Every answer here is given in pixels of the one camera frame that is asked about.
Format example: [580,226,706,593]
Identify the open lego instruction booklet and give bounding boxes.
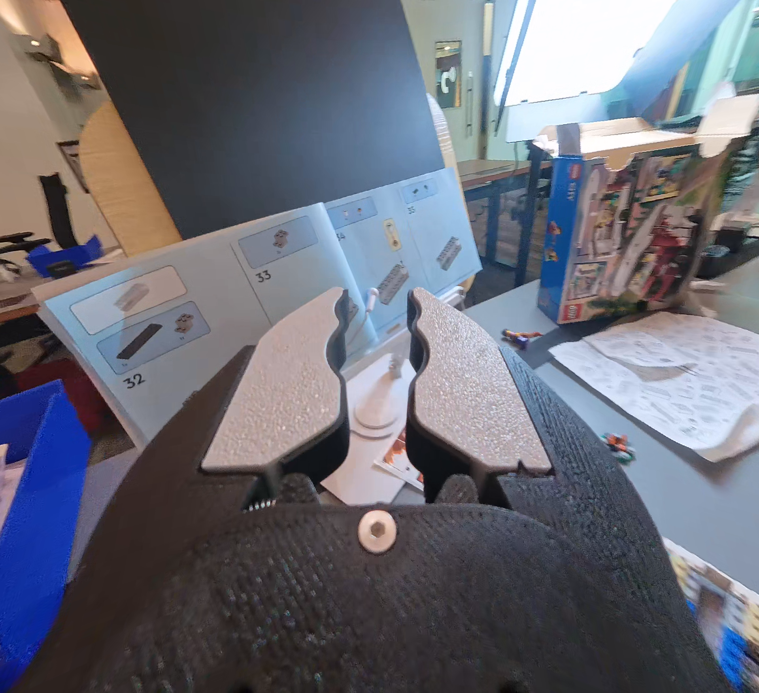
[31,167,482,452]

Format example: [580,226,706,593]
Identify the door with sign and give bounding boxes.
[434,0,496,144]

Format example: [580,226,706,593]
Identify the background wooden desk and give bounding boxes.
[458,158,553,292]

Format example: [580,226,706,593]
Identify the small blue box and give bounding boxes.
[26,235,106,280]

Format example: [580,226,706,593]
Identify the small green orange lego assembly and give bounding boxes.
[598,431,636,464]

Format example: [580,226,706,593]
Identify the blue plastic bin with bags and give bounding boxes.
[0,379,94,693]

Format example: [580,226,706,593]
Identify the white printed paper bag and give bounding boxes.
[0,443,28,535]
[548,310,759,464]

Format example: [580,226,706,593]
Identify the white orange leaflet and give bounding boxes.
[322,425,427,508]

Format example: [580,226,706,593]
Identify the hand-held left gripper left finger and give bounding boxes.
[200,287,352,473]

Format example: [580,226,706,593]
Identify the black backdrop board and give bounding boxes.
[26,0,447,241]

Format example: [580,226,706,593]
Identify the rounded wooden panel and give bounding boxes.
[79,100,183,259]

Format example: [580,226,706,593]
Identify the lego set box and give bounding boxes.
[535,94,759,327]

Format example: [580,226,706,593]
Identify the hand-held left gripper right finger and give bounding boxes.
[405,287,553,474]

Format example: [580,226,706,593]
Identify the colourful printed box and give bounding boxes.
[663,538,759,693]

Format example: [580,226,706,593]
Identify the bright window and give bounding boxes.
[494,0,759,108]

